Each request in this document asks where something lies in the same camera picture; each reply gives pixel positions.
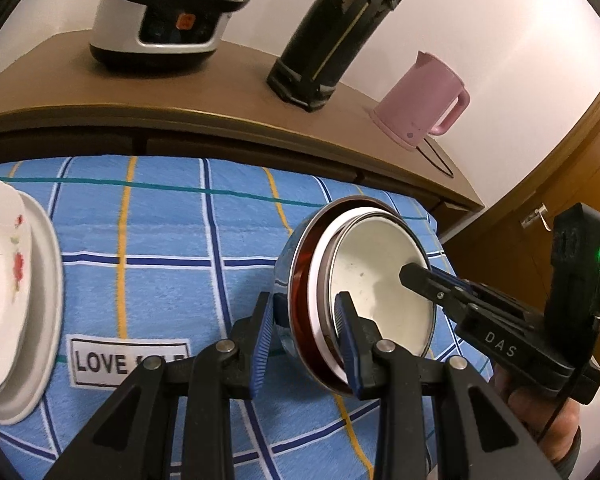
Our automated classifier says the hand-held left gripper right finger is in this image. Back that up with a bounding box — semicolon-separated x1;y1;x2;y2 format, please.
332;291;563;480

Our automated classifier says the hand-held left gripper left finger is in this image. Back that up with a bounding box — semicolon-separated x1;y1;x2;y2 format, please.
42;291;273;480

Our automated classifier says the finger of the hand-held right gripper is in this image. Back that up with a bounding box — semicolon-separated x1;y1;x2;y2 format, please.
430;269;487;297
399;262;476;313

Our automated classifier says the white enamel cup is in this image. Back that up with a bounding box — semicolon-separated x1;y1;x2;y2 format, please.
327;215;436;358

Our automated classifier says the pink bowl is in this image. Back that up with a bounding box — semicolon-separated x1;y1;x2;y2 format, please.
306;207;396;356

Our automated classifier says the stainless steel bowl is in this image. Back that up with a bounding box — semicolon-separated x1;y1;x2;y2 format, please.
274;196;438;395

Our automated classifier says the grey round plate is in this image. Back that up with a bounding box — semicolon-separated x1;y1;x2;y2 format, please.
0;192;65;426

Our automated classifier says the white plate with red flowers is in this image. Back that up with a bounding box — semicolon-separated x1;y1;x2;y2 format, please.
0;180;33;406

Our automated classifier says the person's right hand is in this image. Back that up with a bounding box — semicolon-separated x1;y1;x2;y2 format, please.
492;360;581;466

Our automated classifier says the blue checked tablecloth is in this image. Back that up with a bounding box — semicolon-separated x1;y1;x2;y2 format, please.
0;156;496;480

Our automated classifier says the brown wooden door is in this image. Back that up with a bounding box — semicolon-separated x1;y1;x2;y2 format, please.
440;55;600;361

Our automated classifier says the pink electric kettle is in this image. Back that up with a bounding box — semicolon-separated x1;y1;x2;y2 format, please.
371;51;471;151

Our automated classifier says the black thermos flask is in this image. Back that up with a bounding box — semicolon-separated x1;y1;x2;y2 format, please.
266;0;420;112

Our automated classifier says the brown wooden cabinet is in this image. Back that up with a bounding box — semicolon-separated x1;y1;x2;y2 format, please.
0;30;486;246

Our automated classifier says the white and black rice cooker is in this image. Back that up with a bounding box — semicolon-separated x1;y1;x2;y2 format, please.
89;0;255;77

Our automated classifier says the metal door handle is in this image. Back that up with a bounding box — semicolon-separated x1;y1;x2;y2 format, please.
522;203;553;233

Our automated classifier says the black kettle cable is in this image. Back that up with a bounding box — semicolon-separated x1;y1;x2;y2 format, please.
414;135;455;179

